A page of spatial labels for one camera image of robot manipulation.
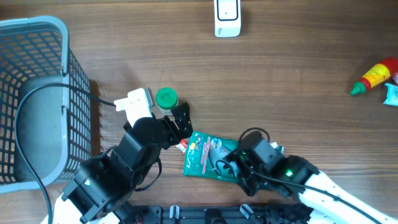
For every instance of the green 3M gloves packet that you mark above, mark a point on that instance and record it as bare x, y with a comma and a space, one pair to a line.
203, 151

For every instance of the grey plastic mesh basket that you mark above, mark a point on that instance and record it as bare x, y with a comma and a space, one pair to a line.
45, 109

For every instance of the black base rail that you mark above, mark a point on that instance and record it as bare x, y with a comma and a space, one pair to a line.
268, 214

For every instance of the small red white packet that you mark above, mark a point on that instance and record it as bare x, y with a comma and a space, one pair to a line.
395, 78

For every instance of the green lid spice jar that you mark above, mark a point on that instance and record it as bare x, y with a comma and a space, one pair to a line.
166, 99

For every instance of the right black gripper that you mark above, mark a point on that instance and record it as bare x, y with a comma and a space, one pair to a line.
241, 158

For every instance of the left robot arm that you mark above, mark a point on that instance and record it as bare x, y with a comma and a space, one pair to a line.
102, 186

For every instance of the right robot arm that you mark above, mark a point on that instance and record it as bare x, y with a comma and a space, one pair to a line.
256, 164

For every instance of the teal wet wipes packet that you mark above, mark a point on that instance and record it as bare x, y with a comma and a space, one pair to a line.
392, 95

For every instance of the red sauce bottle green cap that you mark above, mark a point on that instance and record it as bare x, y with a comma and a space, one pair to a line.
379, 73

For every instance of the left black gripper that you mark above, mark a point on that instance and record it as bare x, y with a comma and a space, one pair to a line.
184, 125

